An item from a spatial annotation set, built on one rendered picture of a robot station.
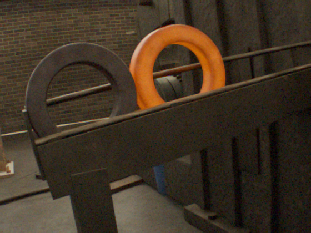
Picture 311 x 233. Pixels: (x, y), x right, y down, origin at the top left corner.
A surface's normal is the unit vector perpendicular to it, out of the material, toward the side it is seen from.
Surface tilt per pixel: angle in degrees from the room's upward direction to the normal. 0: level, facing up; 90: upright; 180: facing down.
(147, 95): 90
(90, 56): 90
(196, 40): 90
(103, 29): 90
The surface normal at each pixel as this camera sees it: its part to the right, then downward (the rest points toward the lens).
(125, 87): 0.42, 0.05
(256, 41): -0.90, 0.14
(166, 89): 0.27, -0.53
